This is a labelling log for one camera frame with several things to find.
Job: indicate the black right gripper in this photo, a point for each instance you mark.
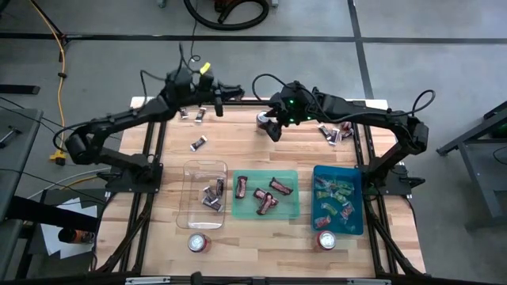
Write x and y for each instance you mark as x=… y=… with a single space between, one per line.
x=295 y=107

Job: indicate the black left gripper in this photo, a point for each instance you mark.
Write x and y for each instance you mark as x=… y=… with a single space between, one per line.
x=218 y=93

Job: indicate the dark objects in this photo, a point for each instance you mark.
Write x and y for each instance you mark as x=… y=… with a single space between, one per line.
x=347 y=130

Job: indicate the yellow green hard candy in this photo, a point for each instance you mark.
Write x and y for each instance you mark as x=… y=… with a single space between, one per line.
x=322 y=194
x=329 y=208

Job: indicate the red hard candy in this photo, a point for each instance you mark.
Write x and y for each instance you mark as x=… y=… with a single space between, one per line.
x=322 y=221
x=347 y=210

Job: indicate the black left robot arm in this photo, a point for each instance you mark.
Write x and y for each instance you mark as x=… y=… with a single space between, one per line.
x=126 y=115

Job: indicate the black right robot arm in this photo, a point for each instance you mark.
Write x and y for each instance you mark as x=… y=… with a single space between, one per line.
x=368 y=112

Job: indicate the silver soda can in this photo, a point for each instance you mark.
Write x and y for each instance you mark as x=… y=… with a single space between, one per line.
x=260 y=126

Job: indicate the green translucent plastic bin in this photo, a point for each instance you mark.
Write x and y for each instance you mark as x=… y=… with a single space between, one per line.
x=245 y=206

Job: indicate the blue plastic bin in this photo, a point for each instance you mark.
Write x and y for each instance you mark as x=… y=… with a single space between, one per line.
x=356 y=174

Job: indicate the clear plastic bin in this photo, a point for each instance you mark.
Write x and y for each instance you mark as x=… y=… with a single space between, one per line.
x=190 y=217

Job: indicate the red soda can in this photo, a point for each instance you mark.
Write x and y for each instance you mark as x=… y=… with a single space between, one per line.
x=326 y=240
x=197 y=242

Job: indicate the black flat floor bar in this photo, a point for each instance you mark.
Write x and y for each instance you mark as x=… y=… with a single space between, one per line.
x=20 y=89

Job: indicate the orange black spray can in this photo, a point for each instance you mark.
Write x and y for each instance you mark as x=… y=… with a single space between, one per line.
x=75 y=236

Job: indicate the black metal table stand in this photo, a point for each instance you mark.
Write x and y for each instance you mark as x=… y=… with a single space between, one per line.
x=479 y=178

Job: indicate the black beam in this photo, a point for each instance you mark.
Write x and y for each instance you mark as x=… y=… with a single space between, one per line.
x=47 y=213

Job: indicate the small grey hand tool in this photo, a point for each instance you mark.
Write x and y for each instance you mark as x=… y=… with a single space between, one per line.
x=8 y=135

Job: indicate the grey side table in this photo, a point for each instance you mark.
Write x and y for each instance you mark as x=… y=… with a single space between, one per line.
x=12 y=166

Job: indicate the white paper sheets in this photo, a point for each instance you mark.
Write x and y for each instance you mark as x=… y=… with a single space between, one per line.
x=59 y=249

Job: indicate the black aluminium table frame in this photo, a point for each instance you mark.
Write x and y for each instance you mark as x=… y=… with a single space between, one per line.
x=249 y=103

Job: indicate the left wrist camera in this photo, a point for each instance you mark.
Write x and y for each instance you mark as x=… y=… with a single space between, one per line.
x=206 y=81

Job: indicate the grey metal edge bracket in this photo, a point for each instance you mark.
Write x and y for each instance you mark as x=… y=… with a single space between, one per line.
x=147 y=280
x=368 y=281

